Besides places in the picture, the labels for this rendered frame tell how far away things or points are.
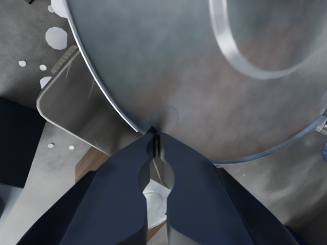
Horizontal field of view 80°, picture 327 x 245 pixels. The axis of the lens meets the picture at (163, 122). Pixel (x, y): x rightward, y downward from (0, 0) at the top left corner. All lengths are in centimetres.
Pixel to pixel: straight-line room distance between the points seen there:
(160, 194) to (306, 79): 70
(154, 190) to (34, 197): 67
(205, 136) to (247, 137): 5
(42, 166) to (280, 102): 106
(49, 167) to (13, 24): 63
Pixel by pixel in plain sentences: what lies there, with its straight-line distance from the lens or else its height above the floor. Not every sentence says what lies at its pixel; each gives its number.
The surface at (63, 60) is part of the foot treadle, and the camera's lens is 75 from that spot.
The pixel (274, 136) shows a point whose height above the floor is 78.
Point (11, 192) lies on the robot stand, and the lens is 62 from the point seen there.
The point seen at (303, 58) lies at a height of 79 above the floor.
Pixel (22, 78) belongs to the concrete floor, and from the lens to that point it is 95.
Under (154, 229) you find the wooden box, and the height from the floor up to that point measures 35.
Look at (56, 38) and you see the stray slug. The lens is 25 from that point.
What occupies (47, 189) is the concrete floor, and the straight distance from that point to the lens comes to 122.
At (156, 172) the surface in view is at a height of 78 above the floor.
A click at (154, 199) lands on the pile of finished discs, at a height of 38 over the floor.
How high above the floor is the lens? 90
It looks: 56 degrees down
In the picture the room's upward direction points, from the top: 140 degrees clockwise
